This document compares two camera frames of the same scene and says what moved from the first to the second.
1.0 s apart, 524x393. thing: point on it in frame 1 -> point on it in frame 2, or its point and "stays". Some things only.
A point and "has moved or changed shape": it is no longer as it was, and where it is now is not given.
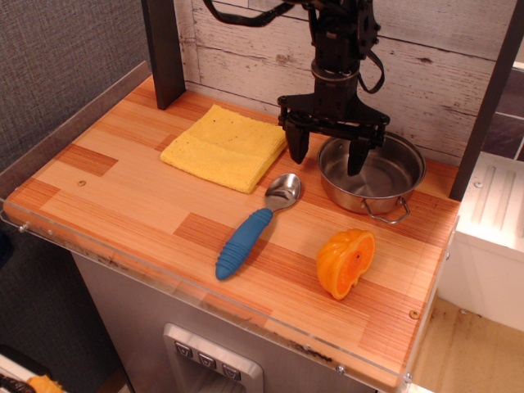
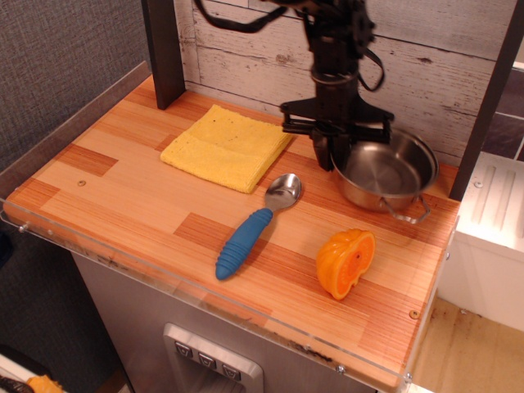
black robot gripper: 336,105 -> 335,116
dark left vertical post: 161,29 stays
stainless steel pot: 390,175 has moved or changed shape
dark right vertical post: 511,45 stays
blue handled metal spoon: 282,191 stays
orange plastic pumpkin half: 344,259 stays
